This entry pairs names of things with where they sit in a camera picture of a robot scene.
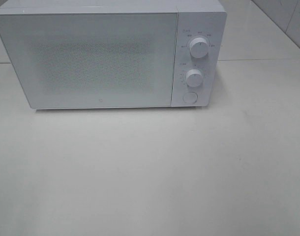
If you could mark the white microwave door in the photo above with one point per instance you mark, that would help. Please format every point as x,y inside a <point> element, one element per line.
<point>92,60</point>

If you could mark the round door release button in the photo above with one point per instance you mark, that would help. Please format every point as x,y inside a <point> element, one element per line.
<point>190,98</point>

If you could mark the white upper power knob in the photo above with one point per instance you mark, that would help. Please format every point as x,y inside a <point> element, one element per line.
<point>199,46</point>

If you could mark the white microwave oven body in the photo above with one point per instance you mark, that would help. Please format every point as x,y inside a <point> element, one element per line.
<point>194,17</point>

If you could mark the white timer knob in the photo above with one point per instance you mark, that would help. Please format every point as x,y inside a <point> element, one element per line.
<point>194,78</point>

